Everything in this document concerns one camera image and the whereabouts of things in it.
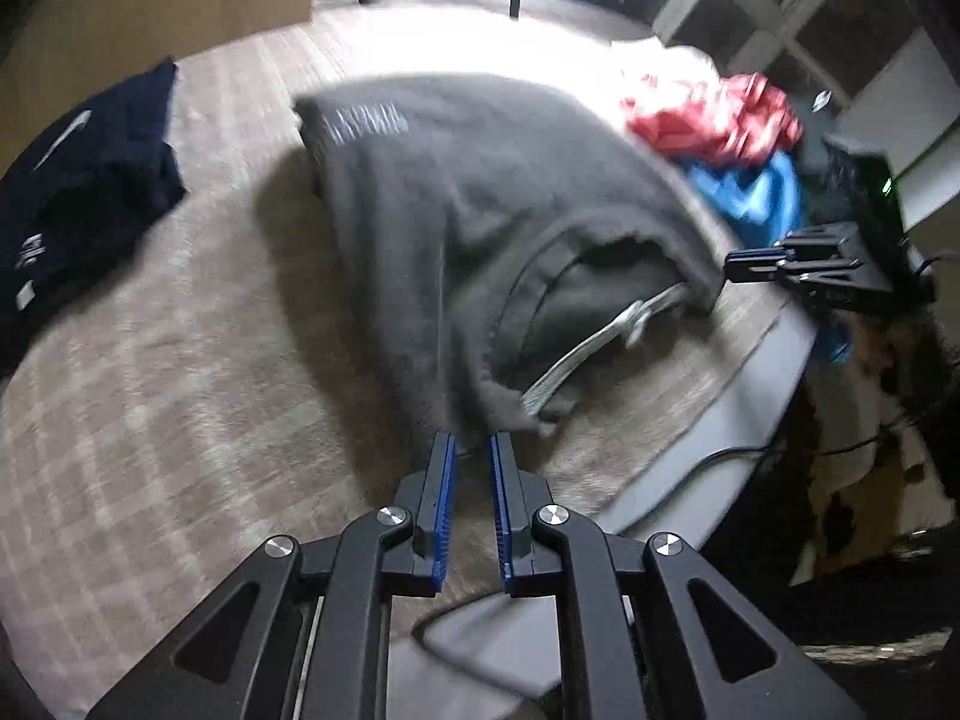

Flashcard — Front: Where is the pale wooden board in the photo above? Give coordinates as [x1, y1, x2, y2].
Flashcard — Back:
[0, 0, 320, 173]

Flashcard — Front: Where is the white cloth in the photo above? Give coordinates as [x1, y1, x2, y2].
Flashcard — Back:
[611, 36, 721, 91]

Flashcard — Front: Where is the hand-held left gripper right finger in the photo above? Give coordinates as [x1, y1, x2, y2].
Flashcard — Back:
[490, 431, 871, 720]

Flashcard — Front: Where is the dark patterned cloth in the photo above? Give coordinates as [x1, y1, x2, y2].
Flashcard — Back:
[791, 311, 960, 590]

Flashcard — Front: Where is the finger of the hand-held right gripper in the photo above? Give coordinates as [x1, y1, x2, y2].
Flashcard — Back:
[724, 259, 867, 297]
[724, 234, 860, 267]

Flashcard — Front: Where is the thin black cable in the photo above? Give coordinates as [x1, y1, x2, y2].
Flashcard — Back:
[622, 444, 785, 522]

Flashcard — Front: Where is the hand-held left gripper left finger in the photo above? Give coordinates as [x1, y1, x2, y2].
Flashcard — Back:
[86, 431, 458, 720]

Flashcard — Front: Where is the navy garment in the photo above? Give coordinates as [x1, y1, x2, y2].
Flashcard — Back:
[0, 56, 187, 383]

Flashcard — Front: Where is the red cloth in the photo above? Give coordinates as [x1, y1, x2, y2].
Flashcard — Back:
[621, 73, 805, 170]

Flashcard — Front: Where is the dark grey daisy print sweatshirt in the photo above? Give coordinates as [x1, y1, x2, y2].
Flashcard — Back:
[291, 73, 725, 440]

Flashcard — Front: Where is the blue cloth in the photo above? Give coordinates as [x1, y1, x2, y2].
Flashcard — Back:
[686, 150, 856, 365]

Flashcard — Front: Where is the grey mattress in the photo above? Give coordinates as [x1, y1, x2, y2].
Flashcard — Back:
[420, 300, 818, 706]

